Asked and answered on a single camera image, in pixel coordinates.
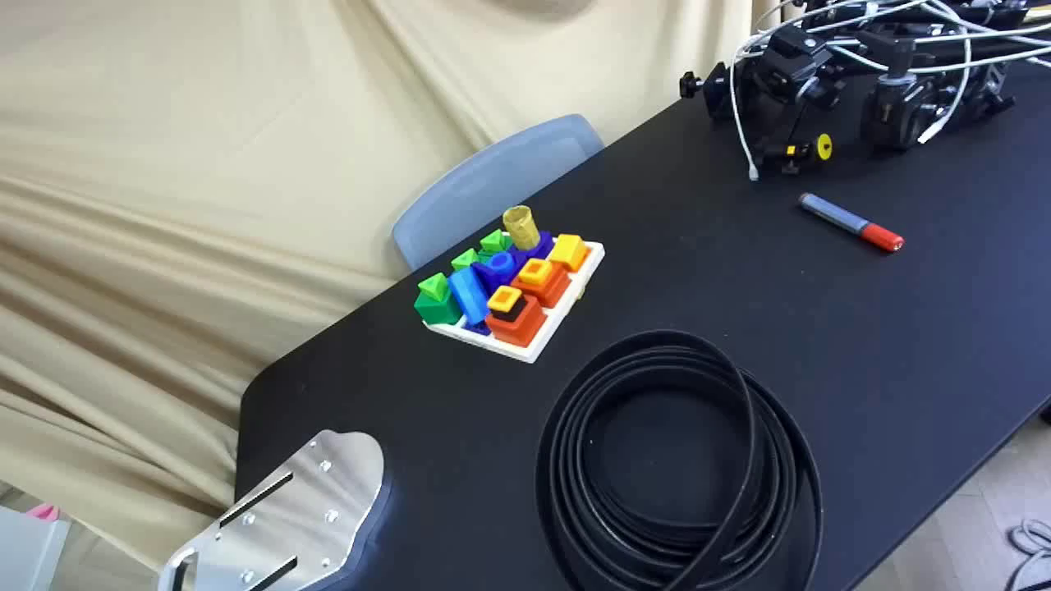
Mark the silver metal bracket plate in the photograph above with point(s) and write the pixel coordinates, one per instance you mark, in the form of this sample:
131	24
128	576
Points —
296	521

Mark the orange square block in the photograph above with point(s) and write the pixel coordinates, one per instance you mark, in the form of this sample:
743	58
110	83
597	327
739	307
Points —
539	276

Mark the beige cloth backdrop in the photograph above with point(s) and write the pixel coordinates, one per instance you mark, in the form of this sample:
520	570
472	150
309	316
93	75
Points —
199	218

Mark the round blue block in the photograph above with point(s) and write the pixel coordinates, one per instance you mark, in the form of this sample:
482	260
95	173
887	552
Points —
497	267

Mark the red orange block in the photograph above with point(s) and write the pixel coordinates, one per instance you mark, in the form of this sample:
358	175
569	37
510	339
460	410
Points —
520	327

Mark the colourful block sorting toy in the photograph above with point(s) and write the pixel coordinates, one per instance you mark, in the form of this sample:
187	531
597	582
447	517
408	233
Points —
530	350

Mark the long blue block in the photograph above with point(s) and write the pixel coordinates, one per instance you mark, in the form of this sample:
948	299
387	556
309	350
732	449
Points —
467	297

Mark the pink object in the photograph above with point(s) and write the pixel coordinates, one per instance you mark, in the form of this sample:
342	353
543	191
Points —
44	509

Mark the yellow cylinder block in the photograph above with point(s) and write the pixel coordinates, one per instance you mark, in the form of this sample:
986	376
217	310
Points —
524	228

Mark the yellow square block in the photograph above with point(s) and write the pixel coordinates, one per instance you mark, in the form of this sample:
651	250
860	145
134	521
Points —
569	250

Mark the dark purple block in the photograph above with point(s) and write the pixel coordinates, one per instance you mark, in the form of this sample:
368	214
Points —
539	245

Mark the large green block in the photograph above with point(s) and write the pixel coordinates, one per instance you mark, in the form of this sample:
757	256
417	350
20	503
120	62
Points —
434	297

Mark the black camera device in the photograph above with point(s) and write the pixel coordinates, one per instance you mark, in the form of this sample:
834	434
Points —
903	110

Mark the white box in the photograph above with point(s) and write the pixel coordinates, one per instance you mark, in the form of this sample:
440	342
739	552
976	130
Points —
26	547

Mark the small green block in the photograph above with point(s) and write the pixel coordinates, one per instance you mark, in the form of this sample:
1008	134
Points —
494	240
464	260

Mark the grey chair backrest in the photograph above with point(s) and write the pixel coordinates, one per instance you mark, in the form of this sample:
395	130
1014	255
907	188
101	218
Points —
480	185

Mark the small yellow hollow block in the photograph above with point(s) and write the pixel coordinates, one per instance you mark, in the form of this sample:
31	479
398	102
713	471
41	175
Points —
503	299

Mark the black clamp device yellow knob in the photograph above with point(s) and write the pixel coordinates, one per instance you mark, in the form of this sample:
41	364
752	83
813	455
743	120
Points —
781	100

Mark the blue marker with red cap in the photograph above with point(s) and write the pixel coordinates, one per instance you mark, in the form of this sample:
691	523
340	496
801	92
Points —
840	218

